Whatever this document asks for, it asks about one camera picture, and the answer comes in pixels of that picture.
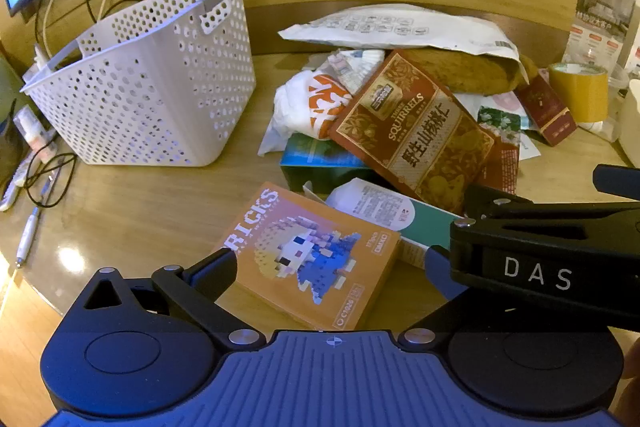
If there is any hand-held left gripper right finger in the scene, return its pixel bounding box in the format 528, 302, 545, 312
398, 245, 482, 352

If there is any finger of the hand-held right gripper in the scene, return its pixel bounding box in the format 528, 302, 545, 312
592, 164, 640, 200
462, 183, 640, 228

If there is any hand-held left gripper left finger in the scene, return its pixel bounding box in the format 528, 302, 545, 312
82, 251, 267, 354

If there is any orange brick toy box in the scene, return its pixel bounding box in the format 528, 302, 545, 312
212, 181, 403, 332

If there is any white perforated plastic basket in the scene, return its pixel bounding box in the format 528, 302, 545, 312
20, 0, 257, 168

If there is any white orange plastic bag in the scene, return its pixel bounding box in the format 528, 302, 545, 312
257, 69, 354, 158

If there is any green white carton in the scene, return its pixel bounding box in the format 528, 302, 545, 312
399, 196, 464, 269

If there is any green floral card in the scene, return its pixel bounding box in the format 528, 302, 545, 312
477, 105, 536, 143

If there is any white printed packet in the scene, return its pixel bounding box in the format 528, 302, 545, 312
324, 177, 417, 234

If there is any yellow tape roll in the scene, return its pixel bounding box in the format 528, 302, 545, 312
547, 62, 610, 124

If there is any red gold nut box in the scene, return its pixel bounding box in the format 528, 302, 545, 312
327, 48, 521, 216

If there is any small dark red box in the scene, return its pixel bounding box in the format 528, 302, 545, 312
515, 72, 578, 147

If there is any clear plastic container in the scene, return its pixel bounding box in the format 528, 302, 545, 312
607, 62, 640, 100

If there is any brown padded envelope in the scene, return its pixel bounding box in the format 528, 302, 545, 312
400, 48, 531, 96

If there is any teal blue box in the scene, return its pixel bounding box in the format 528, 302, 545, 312
279, 133, 372, 193

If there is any crumpled printed wrapper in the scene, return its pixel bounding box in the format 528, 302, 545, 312
329, 49, 386, 96

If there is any white blue pen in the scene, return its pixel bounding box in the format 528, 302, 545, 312
15, 167, 64, 266

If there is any white mailer bag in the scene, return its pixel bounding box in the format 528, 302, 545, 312
277, 3, 540, 84

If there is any white remote control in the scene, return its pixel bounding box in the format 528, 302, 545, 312
0, 157, 36, 213

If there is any white tube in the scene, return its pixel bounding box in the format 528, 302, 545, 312
12, 105, 59, 160

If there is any black looped cable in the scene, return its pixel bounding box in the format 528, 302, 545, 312
24, 150, 77, 208

